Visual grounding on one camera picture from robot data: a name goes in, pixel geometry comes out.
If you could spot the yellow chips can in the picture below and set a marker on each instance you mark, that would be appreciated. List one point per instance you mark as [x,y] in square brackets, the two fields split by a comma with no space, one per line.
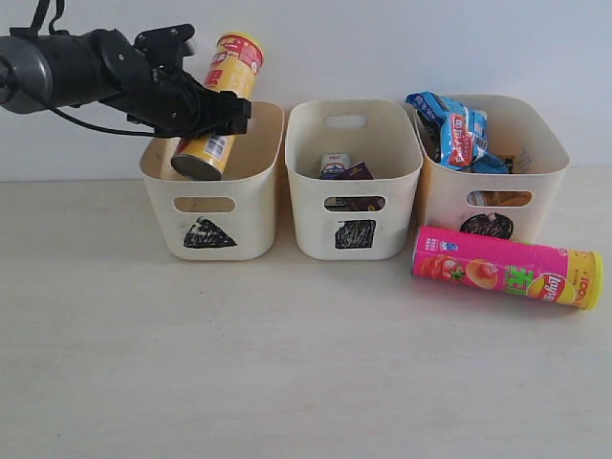
[234,68]

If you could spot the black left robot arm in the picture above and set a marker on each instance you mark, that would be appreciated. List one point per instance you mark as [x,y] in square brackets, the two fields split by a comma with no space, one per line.
[53,72]

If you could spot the cream bin with circle mark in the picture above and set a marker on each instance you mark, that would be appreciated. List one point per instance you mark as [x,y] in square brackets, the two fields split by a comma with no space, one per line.
[516,131]

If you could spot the blue noodle packet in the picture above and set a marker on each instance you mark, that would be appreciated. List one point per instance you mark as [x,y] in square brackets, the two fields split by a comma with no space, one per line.
[458,135]

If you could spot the pink Lay's chips can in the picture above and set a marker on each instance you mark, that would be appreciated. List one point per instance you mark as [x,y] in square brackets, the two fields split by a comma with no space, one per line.
[545,273]

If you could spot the orange noodle packet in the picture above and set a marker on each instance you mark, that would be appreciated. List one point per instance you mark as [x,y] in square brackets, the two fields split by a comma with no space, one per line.
[495,199]

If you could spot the white blue milk carton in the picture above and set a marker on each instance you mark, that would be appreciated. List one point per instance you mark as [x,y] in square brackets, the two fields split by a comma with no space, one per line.
[334,164]

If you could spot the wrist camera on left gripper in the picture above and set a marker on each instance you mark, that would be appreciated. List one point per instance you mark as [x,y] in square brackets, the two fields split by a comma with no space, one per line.
[167,46]

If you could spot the cream bin with triangle mark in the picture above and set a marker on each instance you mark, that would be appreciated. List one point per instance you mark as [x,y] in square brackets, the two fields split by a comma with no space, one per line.
[233,219]

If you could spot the purple small carton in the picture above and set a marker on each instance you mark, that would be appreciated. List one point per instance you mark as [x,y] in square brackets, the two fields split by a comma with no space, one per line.
[355,172]

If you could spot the cream bin with square mark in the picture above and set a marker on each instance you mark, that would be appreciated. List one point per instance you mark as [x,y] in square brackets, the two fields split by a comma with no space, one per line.
[352,220]

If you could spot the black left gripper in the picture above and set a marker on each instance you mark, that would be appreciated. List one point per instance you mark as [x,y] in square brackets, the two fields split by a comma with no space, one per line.
[167,99]

